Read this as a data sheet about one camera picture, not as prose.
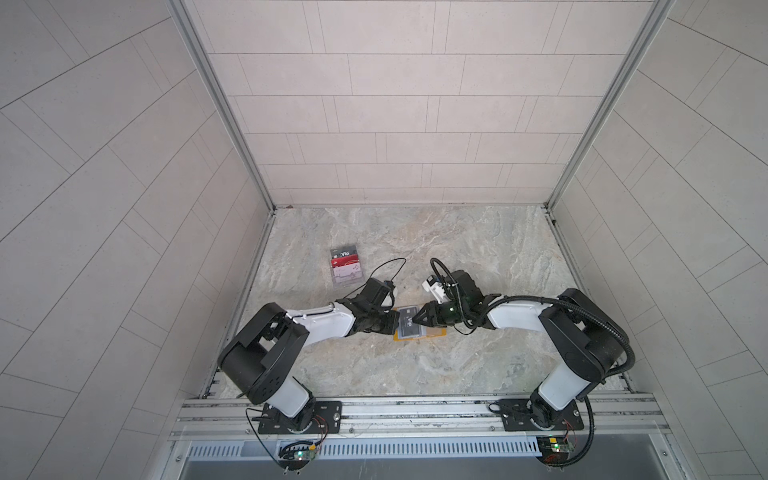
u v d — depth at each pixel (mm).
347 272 941
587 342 456
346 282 939
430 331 825
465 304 707
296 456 653
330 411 725
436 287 826
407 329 845
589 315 440
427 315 784
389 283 825
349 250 965
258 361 429
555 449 678
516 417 711
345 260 950
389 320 771
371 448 680
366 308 691
